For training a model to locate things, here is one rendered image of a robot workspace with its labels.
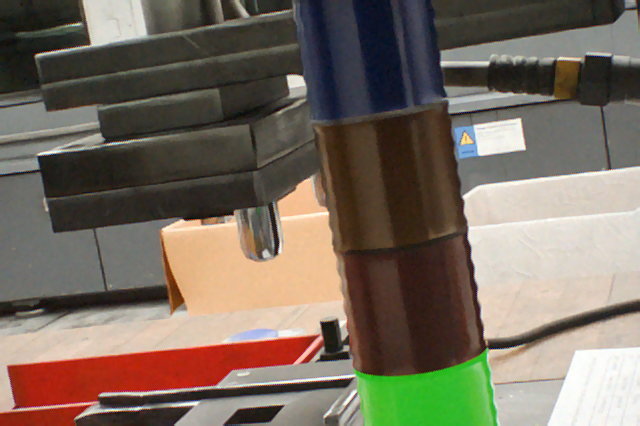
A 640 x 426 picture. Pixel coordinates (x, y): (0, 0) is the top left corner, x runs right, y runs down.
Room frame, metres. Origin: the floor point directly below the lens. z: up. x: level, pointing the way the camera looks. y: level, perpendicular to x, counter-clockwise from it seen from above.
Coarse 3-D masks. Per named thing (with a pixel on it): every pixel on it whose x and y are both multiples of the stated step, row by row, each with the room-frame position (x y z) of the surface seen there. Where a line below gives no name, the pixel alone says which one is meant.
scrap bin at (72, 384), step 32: (128, 352) 0.95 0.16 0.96; (160, 352) 0.94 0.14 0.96; (192, 352) 0.93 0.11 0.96; (224, 352) 0.93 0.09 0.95; (256, 352) 0.92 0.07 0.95; (288, 352) 0.91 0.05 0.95; (32, 384) 0.97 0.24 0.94; (64, 384) 0.96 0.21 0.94; (96, 384) 0.96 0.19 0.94; (128, 384) 0.95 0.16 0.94; (160, 384) 0.94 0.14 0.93; (192, 384) 0.93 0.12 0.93; (0, 416) 0.85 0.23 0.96; (32, 416) 0.84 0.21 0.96; (64, 416) 0.84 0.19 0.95
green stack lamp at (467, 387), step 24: (480, 360) 0.35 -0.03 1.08; (360, 384) 0.36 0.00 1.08; (384, 384) 0.35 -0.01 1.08; (408, 384) 0.35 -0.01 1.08; (432, 384) 0.35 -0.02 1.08; (456, 384) 0.35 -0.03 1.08; (480, 384) 0.35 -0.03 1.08; (360, 408) 0.36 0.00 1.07; (384, 408) 0.35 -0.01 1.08; (408, 408) 0.35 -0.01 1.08; (432, 408) 0.35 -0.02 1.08; (456, 408) 0.35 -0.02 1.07; (480, 408) 0.35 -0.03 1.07
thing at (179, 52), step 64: (192, 0) 0.63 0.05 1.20; (448, 0) 0.57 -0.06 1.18; (512, 0) 0.56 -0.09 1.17; (576, 0) 0.55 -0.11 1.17; (64, 64) 0.62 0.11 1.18; (128, 64) 0.61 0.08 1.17; (192, 64) 0.60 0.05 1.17; (256, 64) 0.60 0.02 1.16; (128, 128) 0.60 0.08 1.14; (192, 128) 0.58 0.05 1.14; (256, 128) 0.57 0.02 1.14; (64, 192) 0.59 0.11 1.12; (128, 192) 0.58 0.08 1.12; (192, 192) 0.57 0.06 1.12; (256, 192) 0.56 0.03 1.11; (320, 192) 0.70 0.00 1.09; (256, 256) 0.59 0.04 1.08
